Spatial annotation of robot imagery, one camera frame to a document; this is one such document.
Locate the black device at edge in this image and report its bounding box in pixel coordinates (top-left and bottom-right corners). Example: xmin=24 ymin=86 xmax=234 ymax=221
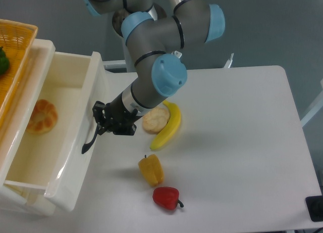
xmin=305 ymin=196 xmax=323 ymax=222

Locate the white drawer cabinet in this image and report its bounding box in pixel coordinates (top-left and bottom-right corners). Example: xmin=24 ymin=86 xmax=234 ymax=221
xmin=1 ymin=39 xmax=56 ymax=216

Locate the green toy pepper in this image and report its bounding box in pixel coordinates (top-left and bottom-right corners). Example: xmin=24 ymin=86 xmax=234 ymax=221
xmin=0 ymin=47 xmax=10 ymax=75

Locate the red toy bell pepper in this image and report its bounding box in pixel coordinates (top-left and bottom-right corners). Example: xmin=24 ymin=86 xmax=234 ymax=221
xmin=152 ymin=187 xmax=184 ymax=210

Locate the pale round bread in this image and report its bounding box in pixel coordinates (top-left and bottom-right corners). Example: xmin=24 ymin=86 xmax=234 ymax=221
xmin=142 ymin=107 xmax=170 ymax=134

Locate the orange woven basket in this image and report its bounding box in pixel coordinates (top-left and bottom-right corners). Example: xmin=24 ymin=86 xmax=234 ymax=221
xmin=1 ymin=19 xmax=38 ymax=124

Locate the yellow toy bell pepper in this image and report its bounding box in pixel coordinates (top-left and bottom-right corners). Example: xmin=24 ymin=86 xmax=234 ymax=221
xmin=138 ymin=154 xmax=164 ymax=187

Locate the white frame at right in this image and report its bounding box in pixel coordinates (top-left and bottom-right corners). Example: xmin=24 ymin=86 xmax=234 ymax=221
xmin=300 ymin=90 xmax=322 ymax=127

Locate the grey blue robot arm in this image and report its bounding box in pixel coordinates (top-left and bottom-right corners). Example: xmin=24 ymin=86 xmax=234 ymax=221
xmin=84 ymin=0 xmax=225 ymax=135

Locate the golden ring bread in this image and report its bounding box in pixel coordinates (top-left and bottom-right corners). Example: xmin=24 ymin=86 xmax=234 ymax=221
xmin=26 ymin=99 xmax=58 ymax=134

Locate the yellow toy banana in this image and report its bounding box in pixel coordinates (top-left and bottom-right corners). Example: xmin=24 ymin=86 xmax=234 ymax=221
xmin=150 ymin=100 xmax=181 ymax=151

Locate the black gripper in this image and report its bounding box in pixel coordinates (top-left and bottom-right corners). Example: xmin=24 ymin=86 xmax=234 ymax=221
xmin=92 ymin=94 xmax=138 ymax=136

